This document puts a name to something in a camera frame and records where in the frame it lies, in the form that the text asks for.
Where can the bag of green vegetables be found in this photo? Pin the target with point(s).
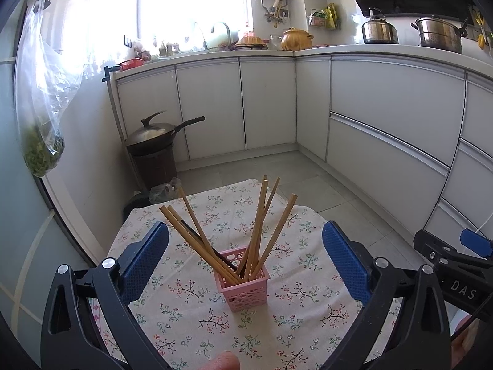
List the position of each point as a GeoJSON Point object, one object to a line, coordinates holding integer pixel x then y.
{"type": "Point", "coordinates": [45, 82]}

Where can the person's hand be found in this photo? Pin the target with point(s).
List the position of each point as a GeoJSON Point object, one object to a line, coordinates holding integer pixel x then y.
{"type": "Point", "coordinates": [224, 361]}

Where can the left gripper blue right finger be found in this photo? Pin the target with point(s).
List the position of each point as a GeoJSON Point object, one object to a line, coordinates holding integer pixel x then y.
{"type": "Point", "coordinates": [349, 264]}

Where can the steel stock pot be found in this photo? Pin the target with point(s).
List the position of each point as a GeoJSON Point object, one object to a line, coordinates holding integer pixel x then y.
{"type": "Point", "coordinates": [440, 34]}

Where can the black wok with lid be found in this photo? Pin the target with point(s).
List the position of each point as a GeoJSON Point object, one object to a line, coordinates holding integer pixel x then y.
{"type": "Point", "coordinates": [157, 132]}

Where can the dark brown stool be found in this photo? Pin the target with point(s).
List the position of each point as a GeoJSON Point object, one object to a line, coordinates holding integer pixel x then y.
{"type": "Point", "coordinates": [155, 168]}

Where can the red basket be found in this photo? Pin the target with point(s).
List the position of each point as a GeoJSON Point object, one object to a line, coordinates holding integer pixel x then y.
{"type": "Point", "coordinates": [131, 63]}

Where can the chrome faucet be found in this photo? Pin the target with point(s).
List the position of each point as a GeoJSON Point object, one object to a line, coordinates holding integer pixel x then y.
{"type": "Point", "coordinates": [218, 36]}

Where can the steel kettle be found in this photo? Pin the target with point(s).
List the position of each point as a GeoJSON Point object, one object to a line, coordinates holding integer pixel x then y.
{"type": "Point", "coordinates": [378, 30]}

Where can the yellow clay pot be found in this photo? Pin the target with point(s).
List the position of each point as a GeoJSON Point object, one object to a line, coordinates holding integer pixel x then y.
{"type": "Point", "coordinates": [295, 39]}

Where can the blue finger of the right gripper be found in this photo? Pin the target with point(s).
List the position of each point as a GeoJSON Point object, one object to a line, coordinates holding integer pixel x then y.
{"type": "Point", "coordinates": [480, 245]}

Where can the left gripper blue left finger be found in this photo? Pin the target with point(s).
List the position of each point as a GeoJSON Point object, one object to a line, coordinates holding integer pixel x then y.
{"type": "Point", "coordinates": [139, 260]}

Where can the floral tablecloth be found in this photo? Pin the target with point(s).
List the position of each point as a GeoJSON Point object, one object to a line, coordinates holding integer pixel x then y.
{"type": "Point", "coordinates": [292, 315]}

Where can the white kitchen cabinets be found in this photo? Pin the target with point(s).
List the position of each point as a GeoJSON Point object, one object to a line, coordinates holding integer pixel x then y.
{"type": "Point", "coordinates": [407, 128]}

